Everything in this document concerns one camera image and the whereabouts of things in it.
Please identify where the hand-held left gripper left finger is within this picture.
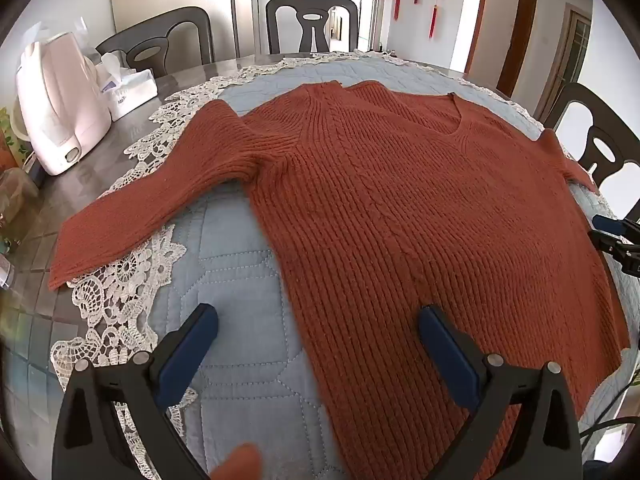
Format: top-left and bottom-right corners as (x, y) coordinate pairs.
(52, 304), (219, 480)

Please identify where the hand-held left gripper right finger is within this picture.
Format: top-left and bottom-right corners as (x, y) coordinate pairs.
(419, 305), (584, 480)

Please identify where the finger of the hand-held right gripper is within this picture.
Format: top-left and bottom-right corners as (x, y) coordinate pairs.
(593, 214), (640, 241)
(589, 230), (640, 276)

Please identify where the rust knit sweater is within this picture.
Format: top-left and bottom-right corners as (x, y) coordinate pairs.
(48, 81), (631, 480)

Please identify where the blue quilted lace-edged mat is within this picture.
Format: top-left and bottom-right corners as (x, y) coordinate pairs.
(50, 49), (640, 480)

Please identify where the dark plastic chair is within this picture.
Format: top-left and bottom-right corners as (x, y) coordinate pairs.
(542, 82), (640, 223)
(265, 0), (359, 55)
(95, 6), (216, 78)

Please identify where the grey glass panel door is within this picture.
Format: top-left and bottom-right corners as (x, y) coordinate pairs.
(532, 2), (593, 121)

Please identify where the brown framed door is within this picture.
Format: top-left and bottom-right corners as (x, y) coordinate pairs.
(464, 0), (539, 99)

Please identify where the white tissue pack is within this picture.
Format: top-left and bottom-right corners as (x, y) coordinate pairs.
(92, 50), (158, 122)

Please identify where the pink electric kettle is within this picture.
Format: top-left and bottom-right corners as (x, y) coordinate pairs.
(14, 32), (113, 177)

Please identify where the colourful bag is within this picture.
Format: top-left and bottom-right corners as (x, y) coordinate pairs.
(0, 107), (26, 171)

